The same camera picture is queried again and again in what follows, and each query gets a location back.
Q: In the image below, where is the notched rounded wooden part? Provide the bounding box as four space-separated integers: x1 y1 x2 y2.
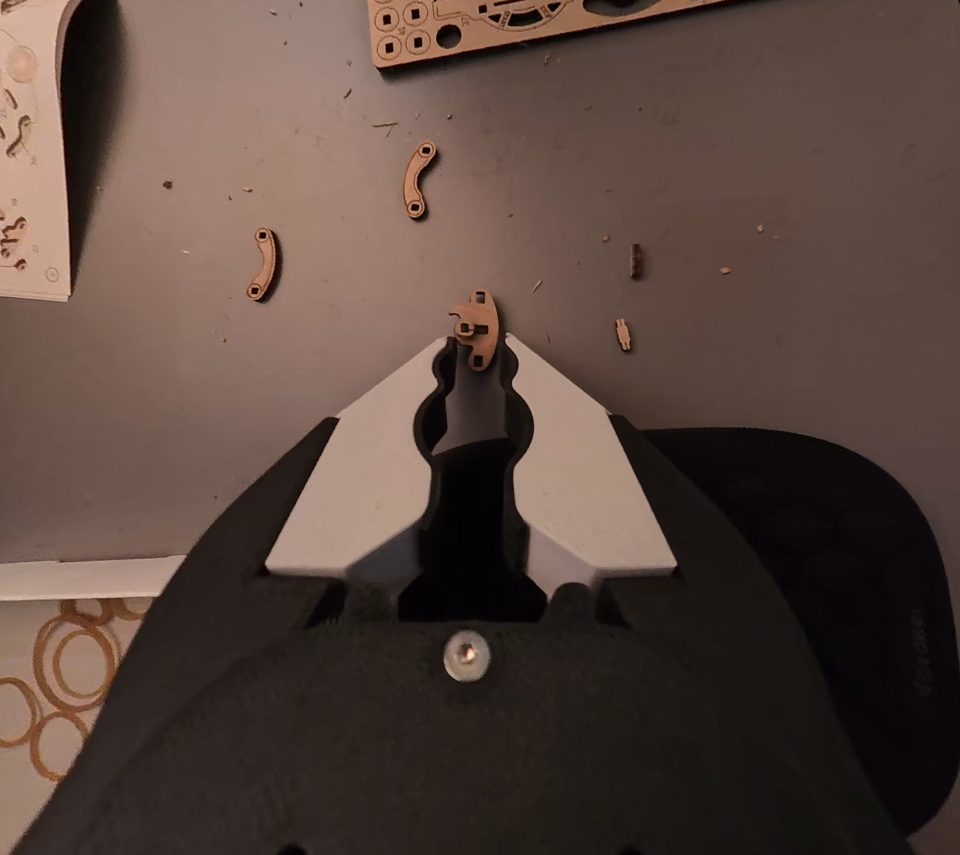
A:
447 287 501 372

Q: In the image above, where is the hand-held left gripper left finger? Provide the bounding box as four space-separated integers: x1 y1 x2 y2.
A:
264 335 460 605

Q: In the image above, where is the illustrated instruction booklet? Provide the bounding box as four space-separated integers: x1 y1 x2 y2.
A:
0 0 129 304

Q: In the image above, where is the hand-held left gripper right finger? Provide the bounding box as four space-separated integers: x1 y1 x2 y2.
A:
496 332 679 603

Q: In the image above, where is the rug with ring pattern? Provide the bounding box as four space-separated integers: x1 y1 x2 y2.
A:
0 594 156 787

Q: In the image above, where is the curved wooden link part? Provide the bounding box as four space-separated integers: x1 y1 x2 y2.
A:
245 226 281 304
402 141 439 221

